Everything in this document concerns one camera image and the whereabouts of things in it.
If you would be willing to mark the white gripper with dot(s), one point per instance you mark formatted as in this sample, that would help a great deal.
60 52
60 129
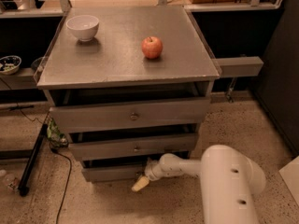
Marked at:
152 172

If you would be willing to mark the grey drawer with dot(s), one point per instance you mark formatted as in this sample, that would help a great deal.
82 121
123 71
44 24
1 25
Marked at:
119 169
99 150
105 117

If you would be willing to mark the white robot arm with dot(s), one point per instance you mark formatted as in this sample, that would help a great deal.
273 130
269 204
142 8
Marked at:
228 181

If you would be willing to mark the grey drawer cabinet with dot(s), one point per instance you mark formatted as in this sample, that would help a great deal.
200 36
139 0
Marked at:
113 69

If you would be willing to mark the green snack bag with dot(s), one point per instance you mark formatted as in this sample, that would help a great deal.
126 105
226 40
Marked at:
57 138

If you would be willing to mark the black tripod leg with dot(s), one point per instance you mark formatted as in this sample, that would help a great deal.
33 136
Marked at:
22 188

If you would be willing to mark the red apple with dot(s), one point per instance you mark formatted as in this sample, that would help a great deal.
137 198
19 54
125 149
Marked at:
152 47

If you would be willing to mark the clear plastic bottle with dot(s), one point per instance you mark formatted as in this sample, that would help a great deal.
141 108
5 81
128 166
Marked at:
9 180

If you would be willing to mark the white floor panel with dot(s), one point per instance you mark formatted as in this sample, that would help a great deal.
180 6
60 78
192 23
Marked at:
290 175

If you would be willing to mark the grey side shelf block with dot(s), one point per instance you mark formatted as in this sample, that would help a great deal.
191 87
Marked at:
240 66

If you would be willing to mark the grey left shelf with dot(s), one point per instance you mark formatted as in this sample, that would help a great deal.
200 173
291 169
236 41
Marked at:
22 80

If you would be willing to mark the white ceramic bowl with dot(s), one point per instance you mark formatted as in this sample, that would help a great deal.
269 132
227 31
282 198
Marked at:
83 27

